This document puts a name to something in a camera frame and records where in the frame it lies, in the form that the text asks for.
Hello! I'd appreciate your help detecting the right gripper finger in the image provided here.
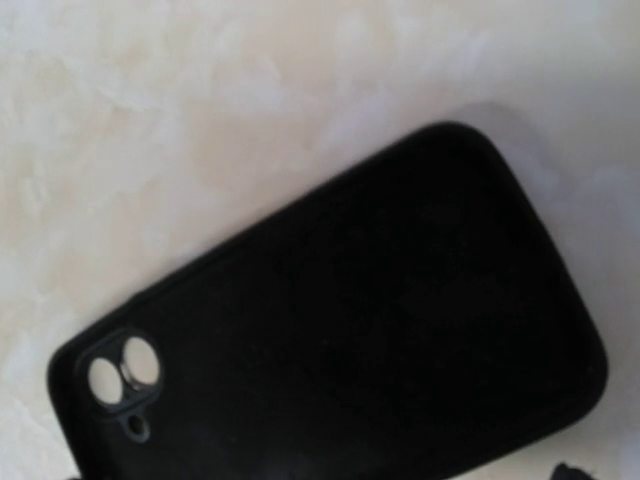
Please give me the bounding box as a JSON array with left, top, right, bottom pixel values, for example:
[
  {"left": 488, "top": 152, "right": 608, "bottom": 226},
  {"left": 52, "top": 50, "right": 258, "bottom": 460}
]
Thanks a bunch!
[{"left": 550, "top": 463, "right": 595, "bottom": 480}]

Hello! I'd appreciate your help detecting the black phone case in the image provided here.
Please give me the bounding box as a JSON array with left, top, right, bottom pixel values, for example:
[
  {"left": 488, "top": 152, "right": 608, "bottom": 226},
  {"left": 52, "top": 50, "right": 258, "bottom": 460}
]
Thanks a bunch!
[{"left": 47, "top": 123, "right": 608, "bottom": 479}]

